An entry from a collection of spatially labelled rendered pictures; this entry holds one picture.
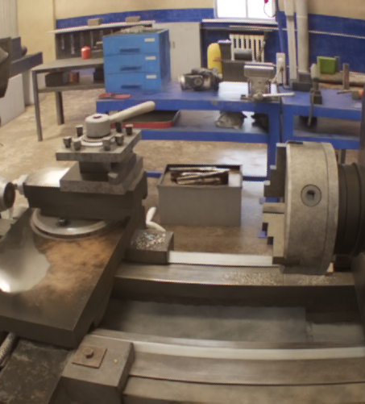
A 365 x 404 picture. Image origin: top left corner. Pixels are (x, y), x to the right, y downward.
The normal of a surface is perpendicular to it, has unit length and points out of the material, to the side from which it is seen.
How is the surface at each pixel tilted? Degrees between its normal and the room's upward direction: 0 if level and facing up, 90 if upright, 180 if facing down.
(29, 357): 0
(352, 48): 90
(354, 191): 43
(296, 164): 28
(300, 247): 96
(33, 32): 90
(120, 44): 90
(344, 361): 0
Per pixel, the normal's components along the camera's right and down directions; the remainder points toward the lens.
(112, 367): -0.04, -0.90
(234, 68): -0.18, 0.43
